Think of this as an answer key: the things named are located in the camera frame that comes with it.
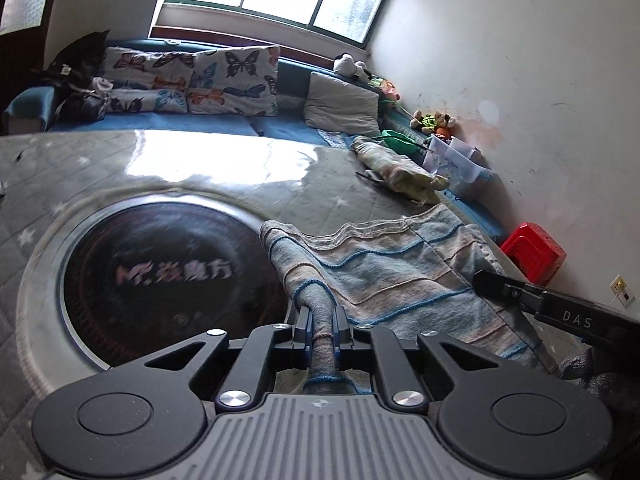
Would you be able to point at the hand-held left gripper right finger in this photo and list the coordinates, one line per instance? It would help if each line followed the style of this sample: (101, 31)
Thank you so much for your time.
(342, 332)

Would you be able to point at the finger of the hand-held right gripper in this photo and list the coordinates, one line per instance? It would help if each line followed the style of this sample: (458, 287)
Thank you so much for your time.
(495, 285)

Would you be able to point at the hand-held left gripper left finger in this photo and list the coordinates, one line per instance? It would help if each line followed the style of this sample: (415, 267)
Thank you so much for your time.
(303, 331)

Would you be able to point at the blue beige striped garment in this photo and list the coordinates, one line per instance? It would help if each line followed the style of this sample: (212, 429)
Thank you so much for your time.
(400, 270)

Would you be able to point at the person's right hand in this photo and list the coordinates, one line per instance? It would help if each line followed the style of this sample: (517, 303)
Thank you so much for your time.
(605, 380)

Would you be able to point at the red plastic stool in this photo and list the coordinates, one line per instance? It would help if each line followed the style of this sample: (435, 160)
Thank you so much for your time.
(532, 250)

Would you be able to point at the clear plastic storage box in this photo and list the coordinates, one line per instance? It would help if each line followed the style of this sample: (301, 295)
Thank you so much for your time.
(457, 165)

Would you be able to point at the round black induction cooktop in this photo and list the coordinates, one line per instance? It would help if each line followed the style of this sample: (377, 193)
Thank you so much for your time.
(170, 280)

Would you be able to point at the beige green crumpled cloth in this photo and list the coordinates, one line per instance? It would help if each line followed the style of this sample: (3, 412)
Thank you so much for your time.
(395, 167)

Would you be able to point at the thin black stick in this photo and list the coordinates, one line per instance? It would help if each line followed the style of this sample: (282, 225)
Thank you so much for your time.
(370, 176)

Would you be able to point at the brown bear plush toy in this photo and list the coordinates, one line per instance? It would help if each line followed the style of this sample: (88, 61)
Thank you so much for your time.
(445, 120)

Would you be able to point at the green yellow plush toy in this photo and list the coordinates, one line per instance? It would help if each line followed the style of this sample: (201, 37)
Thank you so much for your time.
(424, 122)

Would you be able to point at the blue sofa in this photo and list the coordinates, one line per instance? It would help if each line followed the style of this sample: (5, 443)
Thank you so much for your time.
(280, 127)

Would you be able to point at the pink green plush toy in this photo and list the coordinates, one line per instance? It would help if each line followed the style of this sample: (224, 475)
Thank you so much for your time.
(386, 89)

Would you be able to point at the grey pillow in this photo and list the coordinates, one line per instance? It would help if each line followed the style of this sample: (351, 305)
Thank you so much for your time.
(342, 102)

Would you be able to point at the butterfly print pillow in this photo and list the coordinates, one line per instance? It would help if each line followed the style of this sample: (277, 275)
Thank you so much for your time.
(145, 75)
(235, 80)

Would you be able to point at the panda plush toy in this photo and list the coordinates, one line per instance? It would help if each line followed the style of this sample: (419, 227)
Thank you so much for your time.
(350, 66)

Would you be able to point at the dark patterned cloth bundle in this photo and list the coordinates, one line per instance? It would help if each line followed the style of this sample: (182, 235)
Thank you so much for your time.
(82, 102)

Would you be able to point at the small white cloth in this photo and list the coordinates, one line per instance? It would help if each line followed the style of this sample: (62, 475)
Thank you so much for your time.
(101, 85)

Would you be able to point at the black bag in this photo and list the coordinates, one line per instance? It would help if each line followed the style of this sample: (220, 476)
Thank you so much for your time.
(70, 60)

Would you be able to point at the wall socket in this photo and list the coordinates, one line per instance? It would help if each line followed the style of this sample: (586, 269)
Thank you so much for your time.
(622, 291)

